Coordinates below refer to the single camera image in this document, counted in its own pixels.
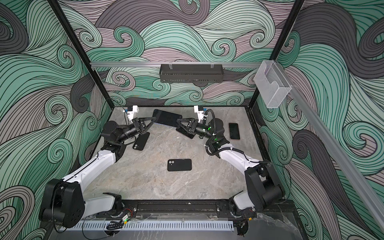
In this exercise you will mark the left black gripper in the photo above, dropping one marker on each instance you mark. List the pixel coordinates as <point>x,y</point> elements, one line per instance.
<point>138,126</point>

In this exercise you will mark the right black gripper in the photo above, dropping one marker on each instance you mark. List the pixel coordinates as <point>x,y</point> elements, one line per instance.
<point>194,123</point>

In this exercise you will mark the black case edge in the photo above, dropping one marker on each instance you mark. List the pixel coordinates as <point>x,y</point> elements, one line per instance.
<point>141,142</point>

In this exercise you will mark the black case with camera hole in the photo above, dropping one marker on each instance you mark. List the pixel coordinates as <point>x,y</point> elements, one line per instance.
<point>179,165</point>

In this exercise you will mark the pink phone case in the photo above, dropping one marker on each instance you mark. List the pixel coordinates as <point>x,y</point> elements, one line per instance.
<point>234,131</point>

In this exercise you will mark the black phone patterned reflection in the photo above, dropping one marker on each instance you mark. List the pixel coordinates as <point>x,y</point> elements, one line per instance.
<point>185,133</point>

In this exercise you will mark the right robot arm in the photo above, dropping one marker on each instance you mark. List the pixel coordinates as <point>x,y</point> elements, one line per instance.
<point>264,187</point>

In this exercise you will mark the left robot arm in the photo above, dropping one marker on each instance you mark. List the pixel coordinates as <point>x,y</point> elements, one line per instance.
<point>63,202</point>

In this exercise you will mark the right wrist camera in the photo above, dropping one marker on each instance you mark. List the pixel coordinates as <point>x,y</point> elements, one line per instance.
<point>200,111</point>

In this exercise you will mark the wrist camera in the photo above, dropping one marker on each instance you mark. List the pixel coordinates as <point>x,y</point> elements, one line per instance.
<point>130,112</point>
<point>200,111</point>

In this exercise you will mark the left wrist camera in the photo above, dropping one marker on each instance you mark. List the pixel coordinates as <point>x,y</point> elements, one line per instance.
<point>130,112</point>

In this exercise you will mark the black wall tray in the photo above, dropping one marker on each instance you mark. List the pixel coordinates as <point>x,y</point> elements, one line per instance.
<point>191,73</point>

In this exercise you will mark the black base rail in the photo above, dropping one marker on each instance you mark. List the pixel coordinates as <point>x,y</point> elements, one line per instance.
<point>216,208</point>

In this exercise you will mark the clear plastic wall holder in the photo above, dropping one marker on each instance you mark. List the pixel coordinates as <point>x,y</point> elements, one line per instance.
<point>272,83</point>

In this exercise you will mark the white slotted cable duct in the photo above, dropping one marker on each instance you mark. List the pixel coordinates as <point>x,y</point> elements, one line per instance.
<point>159,226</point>

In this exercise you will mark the right aluminium rail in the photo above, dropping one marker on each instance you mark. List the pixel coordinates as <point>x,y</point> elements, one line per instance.
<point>307,103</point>

